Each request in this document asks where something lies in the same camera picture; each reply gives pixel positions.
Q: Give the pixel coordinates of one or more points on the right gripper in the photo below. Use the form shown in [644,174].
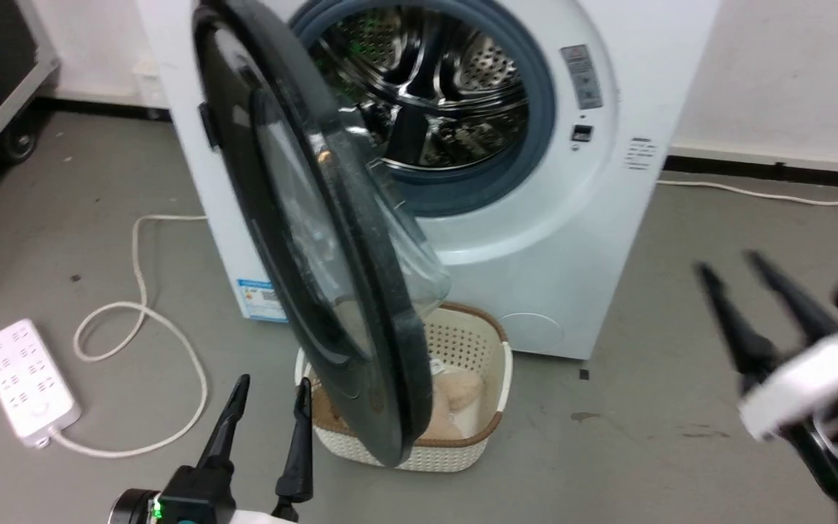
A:
[812,382]

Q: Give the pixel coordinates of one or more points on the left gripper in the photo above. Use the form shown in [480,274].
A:
[197,498]

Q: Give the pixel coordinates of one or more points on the dark round glass washer door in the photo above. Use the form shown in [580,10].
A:
[382,349]

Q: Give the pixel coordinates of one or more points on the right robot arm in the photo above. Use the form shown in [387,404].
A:
[837,466]

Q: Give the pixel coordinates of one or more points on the white front-load washing machine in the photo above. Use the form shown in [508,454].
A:
[608,255]

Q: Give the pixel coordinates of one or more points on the steel washing machine drum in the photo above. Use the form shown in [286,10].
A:
[448,73]

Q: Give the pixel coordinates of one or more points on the blue energy label sticker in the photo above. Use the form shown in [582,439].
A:
[259,298]

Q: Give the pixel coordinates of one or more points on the beige cloth in basket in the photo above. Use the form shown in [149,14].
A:
[459,393]

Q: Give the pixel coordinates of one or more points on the cream woven laundry basket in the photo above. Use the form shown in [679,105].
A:
[466,340]

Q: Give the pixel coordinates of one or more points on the white power strip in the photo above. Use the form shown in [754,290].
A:
[22,378]

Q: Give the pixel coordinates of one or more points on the grey washer label sticker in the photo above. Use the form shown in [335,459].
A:
[583,76]

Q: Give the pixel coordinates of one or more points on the black caster wheel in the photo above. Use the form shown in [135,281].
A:
[19,142]

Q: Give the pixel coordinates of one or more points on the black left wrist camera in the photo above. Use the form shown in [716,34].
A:
[135,508]

